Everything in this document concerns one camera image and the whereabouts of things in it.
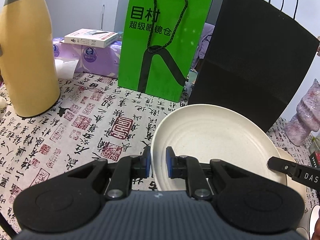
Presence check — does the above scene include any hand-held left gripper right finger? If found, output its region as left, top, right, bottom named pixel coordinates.
left=165, top=146, right=250, bottom=201

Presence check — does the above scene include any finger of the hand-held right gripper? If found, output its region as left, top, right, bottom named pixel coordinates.
left=267, top=156, right=320, bottom=186

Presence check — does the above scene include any purple tissue pack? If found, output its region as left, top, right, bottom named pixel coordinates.
left=52, top=37, right=123, bottom=78

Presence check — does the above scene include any pink ceramic vase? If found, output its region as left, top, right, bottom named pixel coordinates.
left=284, top=79, right=320, bottom=147

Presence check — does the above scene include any purple sofa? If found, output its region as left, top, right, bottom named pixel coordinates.
left=191, top=22, right=215, bottom=73

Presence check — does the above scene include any green paper bag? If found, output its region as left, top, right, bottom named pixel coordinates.
left=117, top=0, right=212, bottom=103

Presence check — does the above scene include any large cream plate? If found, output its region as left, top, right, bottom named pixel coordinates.
left=151, top=104, right=285, bottom=192

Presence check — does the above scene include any yellow thermos jug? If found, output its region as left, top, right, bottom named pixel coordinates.
left=0, top=0, right=61, bottom=117

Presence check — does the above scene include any flat white box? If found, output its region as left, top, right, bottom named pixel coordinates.
left=64, top=29, right=119, bottom=48

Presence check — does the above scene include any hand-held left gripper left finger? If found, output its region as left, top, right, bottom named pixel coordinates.
left=66, top=146, right=152, bottom=201

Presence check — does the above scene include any small cream plate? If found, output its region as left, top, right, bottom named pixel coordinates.
left=275, top=147, right=306, bottom=200

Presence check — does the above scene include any black paper bag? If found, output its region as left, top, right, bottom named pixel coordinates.
left=187, top=0, right=320, bottom=133

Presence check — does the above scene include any grey refrigerator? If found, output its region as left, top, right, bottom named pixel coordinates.
left=212, top=0, right=229, bottom=25

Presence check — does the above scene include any red black box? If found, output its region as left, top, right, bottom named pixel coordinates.
left=309, top=150, right=320, bottom=168

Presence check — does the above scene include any calligraphy print tablecloth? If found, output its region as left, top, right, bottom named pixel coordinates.
left=0, top=71, right=320, bottom=240

